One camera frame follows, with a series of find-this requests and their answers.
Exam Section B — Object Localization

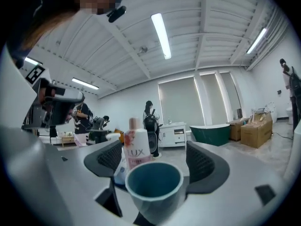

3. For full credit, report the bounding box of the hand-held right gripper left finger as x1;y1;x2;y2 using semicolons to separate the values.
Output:
0;123;129;226

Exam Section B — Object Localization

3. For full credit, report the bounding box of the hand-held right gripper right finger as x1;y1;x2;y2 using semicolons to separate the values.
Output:
168;140;292;226

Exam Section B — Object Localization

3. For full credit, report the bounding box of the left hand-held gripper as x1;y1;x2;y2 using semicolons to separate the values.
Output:
17;62;86;129

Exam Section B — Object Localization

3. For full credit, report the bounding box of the white bottle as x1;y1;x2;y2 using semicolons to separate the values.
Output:
113;146;129;186

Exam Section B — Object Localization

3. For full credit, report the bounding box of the teal cup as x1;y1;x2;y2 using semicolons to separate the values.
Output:
125;161;185;226

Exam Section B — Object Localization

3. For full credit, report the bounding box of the pink bottle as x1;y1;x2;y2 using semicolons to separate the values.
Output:
124;117;152;171

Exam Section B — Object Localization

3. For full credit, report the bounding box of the ceiling tube light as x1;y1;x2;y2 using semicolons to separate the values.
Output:
24;57;43;66
150;13;172;60
71;77;100;90
246;27;268;55

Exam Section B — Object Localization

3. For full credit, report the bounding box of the low wooden table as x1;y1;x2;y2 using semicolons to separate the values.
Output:
61;135;76;148

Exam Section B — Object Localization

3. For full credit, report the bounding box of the cardboard box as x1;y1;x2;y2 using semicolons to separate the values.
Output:
240;119;274;149
226;118;250;142

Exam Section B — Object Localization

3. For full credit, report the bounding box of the green bathtub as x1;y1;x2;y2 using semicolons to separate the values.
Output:
189;123;231;147

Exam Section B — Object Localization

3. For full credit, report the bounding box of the orange sofa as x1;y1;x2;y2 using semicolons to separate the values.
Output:
115;129;125;146

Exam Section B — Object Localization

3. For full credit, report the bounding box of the white vanity cabinet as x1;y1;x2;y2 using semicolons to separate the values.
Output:
158;121;187;148

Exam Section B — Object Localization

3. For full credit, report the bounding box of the grey roller blind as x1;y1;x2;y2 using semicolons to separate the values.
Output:
199;72;228;125
219;71;243;122
158;76;206;127

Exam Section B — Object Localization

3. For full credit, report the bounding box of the head-worn black camera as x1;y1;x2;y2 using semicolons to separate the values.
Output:
106;5;127;24

